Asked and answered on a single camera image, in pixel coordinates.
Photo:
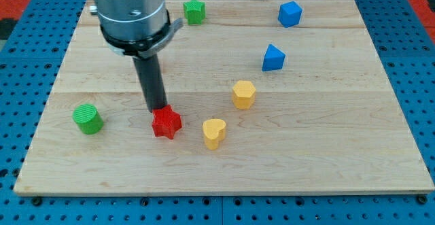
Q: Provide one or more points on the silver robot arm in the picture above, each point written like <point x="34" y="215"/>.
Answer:
<point x="139" y="28"/>

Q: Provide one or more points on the yellow hexagon block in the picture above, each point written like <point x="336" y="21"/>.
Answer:
<point x="243" y="94"/>

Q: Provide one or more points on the yellow heart block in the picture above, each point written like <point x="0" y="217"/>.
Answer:
<point x="214" y="131"/>

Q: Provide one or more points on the red star block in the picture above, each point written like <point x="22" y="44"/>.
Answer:
<point x="166" y="122"/>

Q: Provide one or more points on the wooden board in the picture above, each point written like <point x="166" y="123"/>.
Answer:
<point x="327" y="123"/>

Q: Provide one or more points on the blue triangle block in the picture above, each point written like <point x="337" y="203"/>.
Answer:
<point x="273" y="59"/>

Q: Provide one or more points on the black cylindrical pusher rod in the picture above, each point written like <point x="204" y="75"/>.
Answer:
<point x="150" y="78"/>

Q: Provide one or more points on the green star block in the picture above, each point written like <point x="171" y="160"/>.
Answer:
<point x="194" y="11"/>

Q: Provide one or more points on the blue cube block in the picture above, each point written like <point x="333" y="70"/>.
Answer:
<point x="289" y="14"/>

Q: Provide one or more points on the green cylinder block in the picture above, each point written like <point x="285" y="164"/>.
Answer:
<point x="88" y="119"/>

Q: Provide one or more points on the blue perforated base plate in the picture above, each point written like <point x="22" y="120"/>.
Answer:
<point x="29" y="63"/>

